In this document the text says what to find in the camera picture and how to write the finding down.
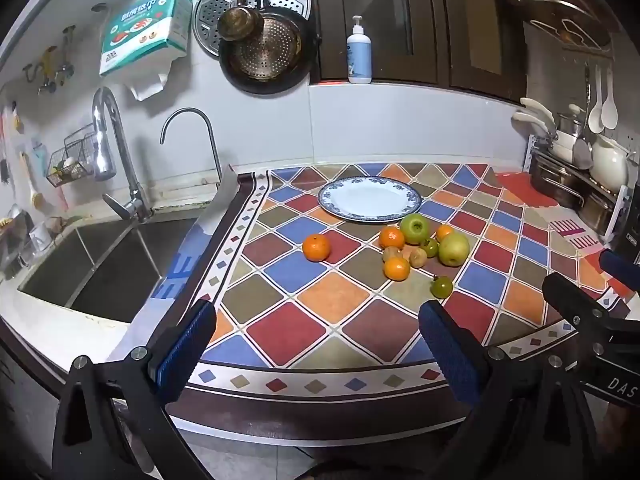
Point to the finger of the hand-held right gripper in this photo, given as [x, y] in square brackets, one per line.
[575, 305]
[620, 266]

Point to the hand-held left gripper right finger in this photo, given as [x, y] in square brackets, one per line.
[450, 350]

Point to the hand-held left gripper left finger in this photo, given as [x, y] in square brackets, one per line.
[184, 355]

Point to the brown kiwi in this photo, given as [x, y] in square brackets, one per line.
[418, 258]
[391, 254]

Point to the yellow-green apple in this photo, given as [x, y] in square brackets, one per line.
[454, 249]

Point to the small green persimmon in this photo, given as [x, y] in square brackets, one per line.
[430, 247]

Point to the blue-rimmed white plate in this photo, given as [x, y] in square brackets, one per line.
[367, 200]

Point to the black box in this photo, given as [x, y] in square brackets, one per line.
[629, 240]

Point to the white dish rack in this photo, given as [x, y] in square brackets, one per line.
[622, 205]

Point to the small steel pot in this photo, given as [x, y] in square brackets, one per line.
[597, 207]

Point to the white ceramic pitcher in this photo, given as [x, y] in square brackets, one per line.
[609, 162]

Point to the large steel pot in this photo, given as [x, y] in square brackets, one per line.
[555, 180]

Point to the stainless steel sink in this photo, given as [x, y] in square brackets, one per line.
[110, 265]

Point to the small orange tangerine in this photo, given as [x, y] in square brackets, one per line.
[443, 231]

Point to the metal skimmer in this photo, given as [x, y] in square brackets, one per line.
[582, 152]

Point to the green apple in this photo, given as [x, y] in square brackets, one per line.
[414, 228]

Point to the colourful checkered table mat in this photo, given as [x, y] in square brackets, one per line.
[310, 310]

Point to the white plastic spoon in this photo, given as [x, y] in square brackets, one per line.
[596, 117]
[609, 112]

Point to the white mug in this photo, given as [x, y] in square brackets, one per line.
[41, 239]

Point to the thin gooseneck faucet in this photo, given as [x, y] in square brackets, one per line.
[212, 145]

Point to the large chrome faucet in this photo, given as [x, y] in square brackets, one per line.
[107, 150]

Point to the white pump soap bottle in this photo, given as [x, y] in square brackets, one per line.
[359, 57]

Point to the black frying pan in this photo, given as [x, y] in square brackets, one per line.
[300, 60]

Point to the green paper towel pack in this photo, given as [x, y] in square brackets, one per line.
[145, 30]

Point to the brass ladle strainer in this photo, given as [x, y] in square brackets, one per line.
[240, 22]

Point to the dark wooden window frame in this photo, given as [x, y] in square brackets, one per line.
[440, 25]

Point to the brass wall fitting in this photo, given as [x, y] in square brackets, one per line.
[48, 65]

